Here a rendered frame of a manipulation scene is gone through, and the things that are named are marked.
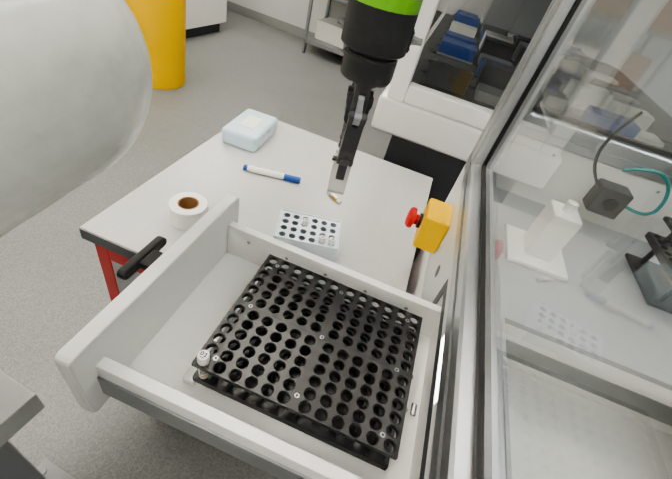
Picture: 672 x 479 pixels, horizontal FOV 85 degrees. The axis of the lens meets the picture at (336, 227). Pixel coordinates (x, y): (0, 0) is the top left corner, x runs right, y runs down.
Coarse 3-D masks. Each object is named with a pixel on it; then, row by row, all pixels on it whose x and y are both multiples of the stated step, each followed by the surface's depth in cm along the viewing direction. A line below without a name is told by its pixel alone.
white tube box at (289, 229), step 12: (288, 216) 74; (300, 216) 74; (312, 216) 75; (276, 228) 69; (288, 228) 71; (300, 228) 71; (312, 228) 74; (324, 228) 73; (336, 228) 74; (288, 240) 68; (300, 240) 69; (312, 240) 71; (336, 240) 71; (312, 252) 70; (324, 252) 70; (336, 252) 69
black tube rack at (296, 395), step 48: (288, 288) 51; (240, 336) 43; (288, 336) 42; (336, 336) 46; (384, 336) 48; (240, 384) 37; (288, 384) 41; (336, 384) 39; (384, 384) 43; (336, 432) 36; (384, 432) 36
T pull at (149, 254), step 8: (152, 240) 46; (160, 240) 46; (144, 248) 45; (152, 248) 45; (160, 248) 47; (136, 256) 44; (144, 256) 44; (152, 256) 44; (128, 264) 43; (136, 264) 43; (144, 264) 43; (120, 272) 42; (128, 272) 42
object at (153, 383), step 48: (240, 240) 55; (240, 288) 53; (336, 288) 54; (384, 288) 51; (192, 336) 46; (432, 336) 53; (144, 384) 35; (192, 432) 37; (240, 432) 34; (288, 432) 40
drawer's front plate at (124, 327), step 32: (224, 224) 52; (160, 256) 42; (192, 256) 47; (128, 288) 38; (160, 288) 42; (192, 288) 50; (96, 320) 35; (128, 320) 38; (160, 320) 45; (64, 352) 32; (96, 352) 35; (128, 352) 41; (96, 384) 37
